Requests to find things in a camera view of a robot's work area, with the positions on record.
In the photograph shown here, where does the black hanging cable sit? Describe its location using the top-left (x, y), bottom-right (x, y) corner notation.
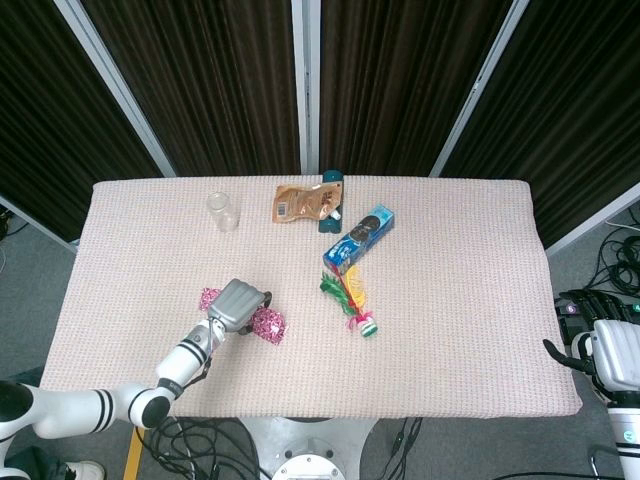
top-left (384, 417), bottom-right (424, 476)

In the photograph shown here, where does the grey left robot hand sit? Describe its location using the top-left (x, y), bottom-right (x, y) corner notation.
top-left (206, 278), bottom-right (274, 336)

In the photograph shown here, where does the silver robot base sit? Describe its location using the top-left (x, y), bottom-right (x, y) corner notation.
top-left (239, 417), bottom-right (381, 480)

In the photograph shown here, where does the brown spout pouch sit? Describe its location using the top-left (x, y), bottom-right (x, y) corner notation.
top-left (272, 181), bottom-right (345, 225)

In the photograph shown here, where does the grey partition base rail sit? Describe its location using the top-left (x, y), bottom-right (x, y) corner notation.
top-left (544, 182), bottom-right (640, 257)
top-left (0, 194), bottom-right (81, 253)

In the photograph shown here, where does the clear plastic jar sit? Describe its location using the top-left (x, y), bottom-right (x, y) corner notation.
top-left (206, 191), bottom-right (242, 234)

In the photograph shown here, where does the black floor cable bundle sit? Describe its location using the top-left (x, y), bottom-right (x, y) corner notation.
top-left (589, 207), bottom-right (640, 301)
top-left (132, 418), bottom-right (261, 480)

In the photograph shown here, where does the grey partition post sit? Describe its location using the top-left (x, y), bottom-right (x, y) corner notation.
top-left (428, 0), bottom-right (531, 177)
top-left (292, 0), bottom-right (322, 176)
top-left (53, 0), bottom-right (177, 178)

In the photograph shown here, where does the pink waffle tablecloth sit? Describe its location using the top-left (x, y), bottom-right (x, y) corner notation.
top-left (38, 174), bottom-right (584, 420)

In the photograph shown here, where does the blue cookie box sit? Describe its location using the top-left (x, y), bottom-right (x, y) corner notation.
top-left (322, 202), bottom-right (396, 276)

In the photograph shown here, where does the dark curtain panel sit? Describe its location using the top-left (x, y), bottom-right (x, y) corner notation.
top-left (0, 0), bottom-right (164, 241)
top-left (82, 0), bottom-right (304, 177)
top-left (319, 0), bottom-right (514, 177)
top-left (439, 0), bottom-right (640, 249)

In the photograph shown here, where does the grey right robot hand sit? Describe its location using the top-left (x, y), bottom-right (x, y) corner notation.
top-left (543, 318), bottom-right (640, 394)

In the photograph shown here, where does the black device with buttons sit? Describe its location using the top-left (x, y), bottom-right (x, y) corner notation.
top-left (556, 288), bottom-right (640, 346)

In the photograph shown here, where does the colourful feather shuttlecock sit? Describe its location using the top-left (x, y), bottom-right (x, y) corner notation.
top-left (319, 266), bottom-right (380, 340)

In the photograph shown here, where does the white shoe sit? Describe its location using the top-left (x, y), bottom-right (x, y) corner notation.
top-left (63, 459), bottom-right (106, 480)

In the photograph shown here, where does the teal bottle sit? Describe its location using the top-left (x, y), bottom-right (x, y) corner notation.
top-left (317, 170), bottom-right (346, 235)

